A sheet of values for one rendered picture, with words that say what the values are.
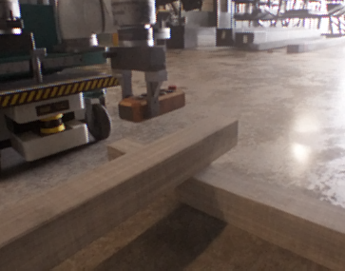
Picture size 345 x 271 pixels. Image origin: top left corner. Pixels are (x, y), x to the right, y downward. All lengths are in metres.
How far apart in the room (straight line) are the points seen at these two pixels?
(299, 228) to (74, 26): 1.10
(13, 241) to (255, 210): 0.51
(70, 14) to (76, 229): 0.94
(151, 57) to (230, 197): 0.40
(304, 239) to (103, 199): 0.44
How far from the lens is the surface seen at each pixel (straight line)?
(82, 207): 0.55
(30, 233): 0.52
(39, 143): 1.15
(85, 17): 1.29
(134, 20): 0.58
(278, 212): 0.69
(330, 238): 0.68
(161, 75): 0.57
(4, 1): 0.92
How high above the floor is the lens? 0.49
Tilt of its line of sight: 19 degrees down
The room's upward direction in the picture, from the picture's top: 2 degrees counter-clockwise
